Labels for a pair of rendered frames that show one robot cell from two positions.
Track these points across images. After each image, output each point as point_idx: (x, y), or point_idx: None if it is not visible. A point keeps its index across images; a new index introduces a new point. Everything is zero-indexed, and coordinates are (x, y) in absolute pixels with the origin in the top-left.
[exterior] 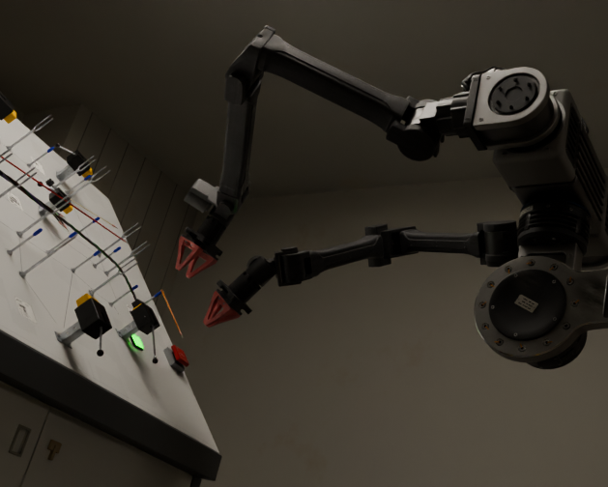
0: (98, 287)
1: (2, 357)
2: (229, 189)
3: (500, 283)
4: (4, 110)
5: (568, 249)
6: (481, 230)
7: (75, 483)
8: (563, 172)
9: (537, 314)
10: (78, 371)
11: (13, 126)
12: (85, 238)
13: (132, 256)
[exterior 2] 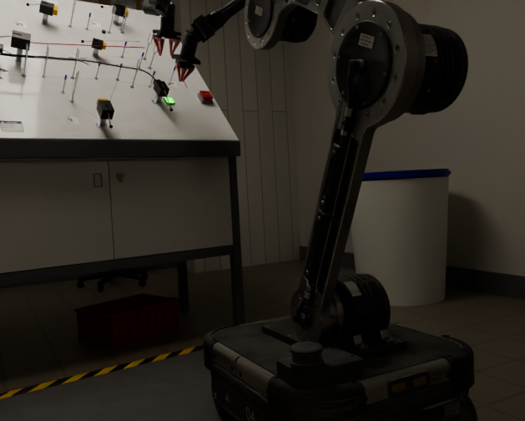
0: (133, 83)
1: (58, 150)
2: (151, 0)
3: (249, 2)
4: (49, 10)
5: None
6: None
7: (144, 187)
8: None
9: (263, 16)
10: (112, 138)
11: (76, 8)
12: (103, 63)
13: (180, 44)
